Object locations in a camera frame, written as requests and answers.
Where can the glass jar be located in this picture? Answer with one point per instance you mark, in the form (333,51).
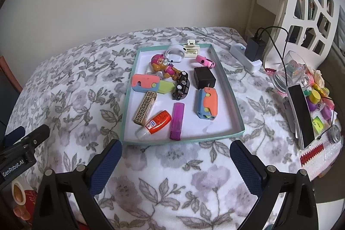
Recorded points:
(292,71)

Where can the red dark furniture edge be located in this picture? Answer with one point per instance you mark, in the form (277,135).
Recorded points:
(9,75)

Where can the black plugged charger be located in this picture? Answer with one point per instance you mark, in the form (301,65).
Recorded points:
(255,47)

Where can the cream plastic clip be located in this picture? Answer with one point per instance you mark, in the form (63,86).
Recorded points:
(191,48)

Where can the teal-rimmed white tray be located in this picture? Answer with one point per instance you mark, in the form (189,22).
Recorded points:
(227,124)

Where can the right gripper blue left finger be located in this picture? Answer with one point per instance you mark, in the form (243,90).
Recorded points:
(102,166)

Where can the tape roll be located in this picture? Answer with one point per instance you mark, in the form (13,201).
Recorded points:
(18,193)

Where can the floral purple blanket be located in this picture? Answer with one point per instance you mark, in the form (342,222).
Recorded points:
(80,95)

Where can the black power adapter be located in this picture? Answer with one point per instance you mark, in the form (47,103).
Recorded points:
(204,78)

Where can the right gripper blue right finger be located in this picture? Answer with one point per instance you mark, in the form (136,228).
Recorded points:
(248,167)

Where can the white shelf unit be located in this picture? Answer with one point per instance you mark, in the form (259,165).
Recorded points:
(305,27)

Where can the pink small watch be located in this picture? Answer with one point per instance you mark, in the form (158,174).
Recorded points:
(205,61)

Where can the black toy car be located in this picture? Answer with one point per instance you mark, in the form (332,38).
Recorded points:
(182,87)

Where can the purple rectangular tube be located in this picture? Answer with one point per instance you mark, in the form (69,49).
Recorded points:
(177,121)

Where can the gold greek-key lighter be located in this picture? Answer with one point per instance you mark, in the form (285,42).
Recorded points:
(145,108)

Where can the white power strip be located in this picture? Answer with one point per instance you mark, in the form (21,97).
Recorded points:
(238,52)

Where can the black phone on stand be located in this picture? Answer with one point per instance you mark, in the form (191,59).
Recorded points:
(300,110)

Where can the red white small bottle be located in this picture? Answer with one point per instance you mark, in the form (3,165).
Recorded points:
(155,124)

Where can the coral blue green folding toy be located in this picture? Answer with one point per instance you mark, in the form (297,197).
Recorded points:
(150,83)

